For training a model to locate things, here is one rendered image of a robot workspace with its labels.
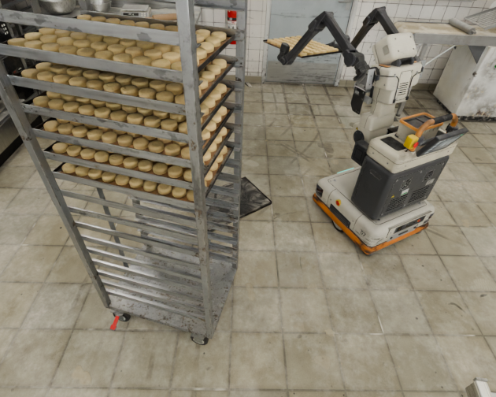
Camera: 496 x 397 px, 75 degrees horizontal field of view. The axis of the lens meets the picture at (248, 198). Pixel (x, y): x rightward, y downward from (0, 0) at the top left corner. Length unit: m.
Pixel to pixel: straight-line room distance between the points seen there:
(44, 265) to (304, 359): 1.76
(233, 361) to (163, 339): 0.41
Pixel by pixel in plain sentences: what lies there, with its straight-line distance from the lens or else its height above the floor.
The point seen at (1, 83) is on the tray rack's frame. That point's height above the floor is 1.41.
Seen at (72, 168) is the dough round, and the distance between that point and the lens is 1.40.
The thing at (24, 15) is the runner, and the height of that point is 1.60.
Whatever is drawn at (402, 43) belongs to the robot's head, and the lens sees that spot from 2.27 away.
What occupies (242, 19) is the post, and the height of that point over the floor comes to 1.55.
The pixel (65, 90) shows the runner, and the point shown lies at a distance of 1.12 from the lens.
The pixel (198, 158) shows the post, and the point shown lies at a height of 1.28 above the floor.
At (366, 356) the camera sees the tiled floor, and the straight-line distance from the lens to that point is 2.10.
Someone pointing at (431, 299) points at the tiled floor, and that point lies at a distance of 2.48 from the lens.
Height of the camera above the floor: 1.82
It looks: 42 degrees down
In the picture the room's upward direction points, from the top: 3 degrees clockwise
